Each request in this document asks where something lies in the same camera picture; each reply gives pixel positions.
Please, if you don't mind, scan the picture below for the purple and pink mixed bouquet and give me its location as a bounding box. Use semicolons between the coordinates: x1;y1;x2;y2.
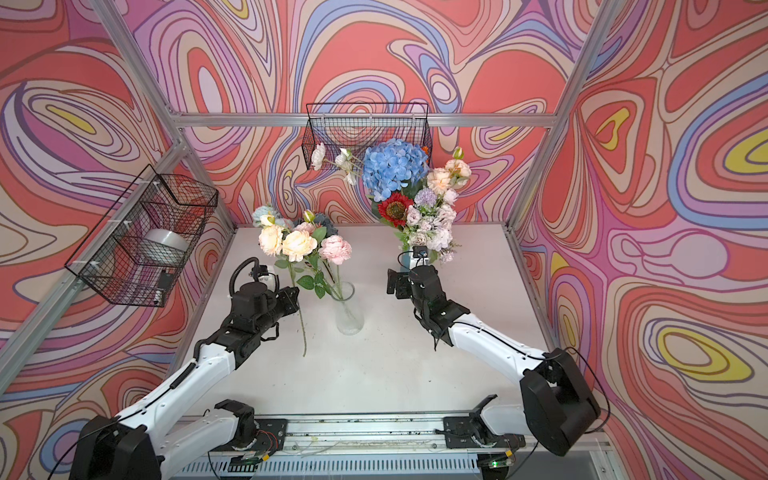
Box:
414;188;438;210

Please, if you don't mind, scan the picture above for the peach rose spray stem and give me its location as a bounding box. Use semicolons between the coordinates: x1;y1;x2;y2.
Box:
257;209;331;358

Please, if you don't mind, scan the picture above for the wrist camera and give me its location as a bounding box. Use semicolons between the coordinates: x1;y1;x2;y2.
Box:
410;245;430;267
251;265;280;292

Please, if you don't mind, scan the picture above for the bright blue hydrangea stem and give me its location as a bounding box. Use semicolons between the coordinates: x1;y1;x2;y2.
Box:
362;139;429;202

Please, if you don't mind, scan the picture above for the black wire basket wall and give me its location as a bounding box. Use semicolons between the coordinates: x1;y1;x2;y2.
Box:
65;165;219;308
301;100;433;171

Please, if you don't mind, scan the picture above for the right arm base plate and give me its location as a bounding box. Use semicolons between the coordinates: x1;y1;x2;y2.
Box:
435;414;527;452

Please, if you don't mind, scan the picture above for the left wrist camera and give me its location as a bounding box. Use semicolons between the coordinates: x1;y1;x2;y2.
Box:
251;265;280;292

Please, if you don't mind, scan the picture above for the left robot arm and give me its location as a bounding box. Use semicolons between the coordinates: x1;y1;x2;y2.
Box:
69;281;299;479

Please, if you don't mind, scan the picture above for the teal ceramic vase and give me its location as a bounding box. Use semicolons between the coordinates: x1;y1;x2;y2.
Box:
397;250;416;271

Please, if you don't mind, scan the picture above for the pink small flower bunch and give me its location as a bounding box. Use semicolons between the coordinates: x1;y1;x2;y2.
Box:
401;205;458;263

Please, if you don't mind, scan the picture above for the pink peony flower stem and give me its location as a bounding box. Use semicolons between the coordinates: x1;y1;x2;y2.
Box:
282;222;352;299

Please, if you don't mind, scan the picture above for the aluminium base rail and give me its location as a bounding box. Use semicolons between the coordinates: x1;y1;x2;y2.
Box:
169;412;627;479

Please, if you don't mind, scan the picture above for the cream rose spray stem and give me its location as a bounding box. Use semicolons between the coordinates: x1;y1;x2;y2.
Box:
426;147;472;195

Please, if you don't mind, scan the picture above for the white poppy flower stem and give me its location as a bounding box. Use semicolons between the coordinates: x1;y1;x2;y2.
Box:
310;143;363;185

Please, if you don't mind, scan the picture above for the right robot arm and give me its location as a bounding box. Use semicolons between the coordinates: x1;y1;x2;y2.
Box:
386;265;602;457

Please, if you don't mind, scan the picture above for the clear glass cup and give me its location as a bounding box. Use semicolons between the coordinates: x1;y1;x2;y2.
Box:
332;281;365;336

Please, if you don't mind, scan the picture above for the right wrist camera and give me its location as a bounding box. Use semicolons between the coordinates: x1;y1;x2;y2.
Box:
410;245;430;267

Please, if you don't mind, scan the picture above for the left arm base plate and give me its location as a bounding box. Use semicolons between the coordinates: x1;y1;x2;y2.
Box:
213;417;288;454

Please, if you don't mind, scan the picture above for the light aqua rose stem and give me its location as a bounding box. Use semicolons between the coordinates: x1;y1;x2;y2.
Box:
252;205;293;229

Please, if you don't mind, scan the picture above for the red gerbera flower stem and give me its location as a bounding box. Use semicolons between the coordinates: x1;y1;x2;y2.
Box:
377;192;414;228

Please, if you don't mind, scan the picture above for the dusty blue hydrangea stem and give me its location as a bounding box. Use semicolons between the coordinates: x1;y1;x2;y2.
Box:
311;213;338;243

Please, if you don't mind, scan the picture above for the black wire basket back wall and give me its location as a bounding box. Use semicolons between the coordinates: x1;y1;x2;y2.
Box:
301;100;433;171

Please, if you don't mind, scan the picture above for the black wire basket left wall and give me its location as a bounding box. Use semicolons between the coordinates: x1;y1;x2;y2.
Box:
65;165;219;308

